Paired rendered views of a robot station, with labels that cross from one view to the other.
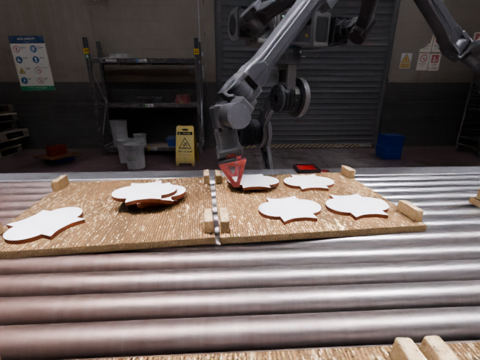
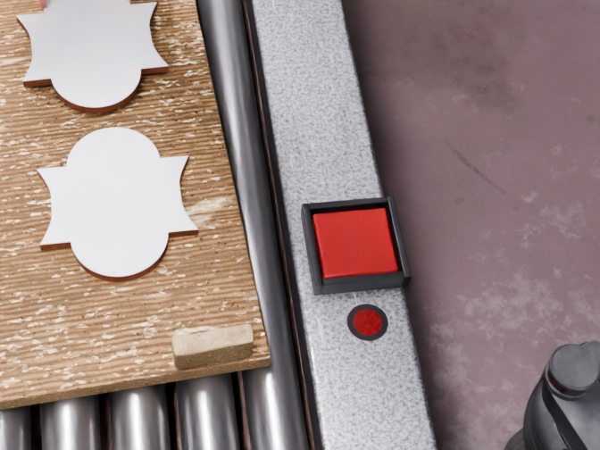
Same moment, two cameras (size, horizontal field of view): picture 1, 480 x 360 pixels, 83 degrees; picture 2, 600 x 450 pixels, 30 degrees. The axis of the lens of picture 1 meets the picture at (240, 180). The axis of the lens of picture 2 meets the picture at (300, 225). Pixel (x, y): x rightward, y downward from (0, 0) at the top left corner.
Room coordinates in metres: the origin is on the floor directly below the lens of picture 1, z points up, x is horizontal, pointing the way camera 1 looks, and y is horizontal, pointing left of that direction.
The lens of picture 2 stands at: (0.77, -0.68, 1.68)
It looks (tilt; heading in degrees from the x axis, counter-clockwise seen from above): 58 degrees down; 79
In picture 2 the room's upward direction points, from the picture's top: 7 degrees clockwise
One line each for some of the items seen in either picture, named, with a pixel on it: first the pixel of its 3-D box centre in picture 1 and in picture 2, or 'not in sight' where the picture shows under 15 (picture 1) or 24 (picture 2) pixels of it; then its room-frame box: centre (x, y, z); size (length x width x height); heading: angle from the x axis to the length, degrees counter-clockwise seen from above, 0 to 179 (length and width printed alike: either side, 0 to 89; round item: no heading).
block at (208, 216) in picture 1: (208, 220); not in sight; (0.48, 0.06, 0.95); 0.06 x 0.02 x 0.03; 7
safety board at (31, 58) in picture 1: (31, 63); not in sight; (5.26, 3.70, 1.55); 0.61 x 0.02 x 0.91; 92
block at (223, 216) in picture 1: (223, 219); not in sight; (0.48, 0.03, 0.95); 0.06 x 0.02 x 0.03; 7
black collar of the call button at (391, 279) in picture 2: (306, 168); (354, 245); (0.90, -0.23, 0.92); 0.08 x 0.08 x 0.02; 3
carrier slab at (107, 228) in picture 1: (123, 206); not in sight; (0.58, 0.27, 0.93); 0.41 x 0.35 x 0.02; 97
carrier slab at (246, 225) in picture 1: (298, 198); (9, 169); (0.63, -0.15, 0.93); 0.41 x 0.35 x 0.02; 97
